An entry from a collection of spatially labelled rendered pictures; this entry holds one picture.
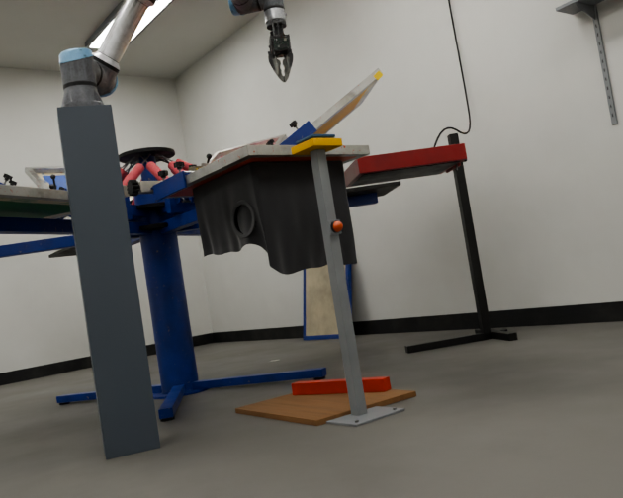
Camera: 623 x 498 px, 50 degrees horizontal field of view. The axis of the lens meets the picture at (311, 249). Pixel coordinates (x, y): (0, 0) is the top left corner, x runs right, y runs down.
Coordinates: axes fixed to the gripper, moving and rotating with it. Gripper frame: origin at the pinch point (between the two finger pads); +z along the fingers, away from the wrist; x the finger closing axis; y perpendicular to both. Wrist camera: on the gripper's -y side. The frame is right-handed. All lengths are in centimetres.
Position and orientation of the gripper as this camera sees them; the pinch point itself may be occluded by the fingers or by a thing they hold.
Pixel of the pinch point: (284, 79)
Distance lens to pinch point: 252.4
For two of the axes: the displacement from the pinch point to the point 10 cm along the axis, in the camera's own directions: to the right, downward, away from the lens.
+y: 1.0, -0.5, -9.9
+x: 9.8, -1.4, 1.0
